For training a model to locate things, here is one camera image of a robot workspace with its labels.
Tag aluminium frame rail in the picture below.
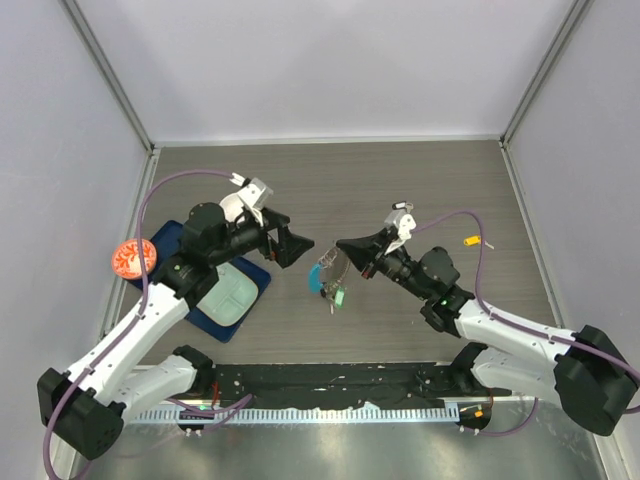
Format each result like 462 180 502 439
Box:
119 364 610 480

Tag white slotted cable duct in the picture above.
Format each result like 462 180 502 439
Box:
132 403 459 426

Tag blue keyring with keys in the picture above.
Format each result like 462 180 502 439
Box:
308 246 352 315

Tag pale green divided plate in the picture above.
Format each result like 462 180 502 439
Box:
197 263 259 327

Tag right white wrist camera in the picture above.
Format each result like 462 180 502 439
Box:
384 208 417 254

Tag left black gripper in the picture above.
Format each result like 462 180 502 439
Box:
209 206 313 267

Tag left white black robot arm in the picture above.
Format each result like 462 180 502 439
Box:
36 202 315 460

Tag black tagged key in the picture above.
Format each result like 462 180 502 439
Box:
392 201 414 212

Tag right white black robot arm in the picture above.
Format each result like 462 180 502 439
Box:
336 227 639 436

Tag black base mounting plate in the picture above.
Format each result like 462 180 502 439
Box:
214 362 511 410

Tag yellow tagged key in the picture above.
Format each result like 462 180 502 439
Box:
463 235 495 250

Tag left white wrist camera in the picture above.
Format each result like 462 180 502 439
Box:
219 173 273 227

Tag orange patterned bowl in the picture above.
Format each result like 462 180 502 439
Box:
111 239 158 280

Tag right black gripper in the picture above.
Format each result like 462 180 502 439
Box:
338 226 432 300

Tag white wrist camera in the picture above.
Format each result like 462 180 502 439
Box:
219 173 273 227
384 208 417 254

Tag dark blue tray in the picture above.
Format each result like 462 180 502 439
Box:
130 219 272 344

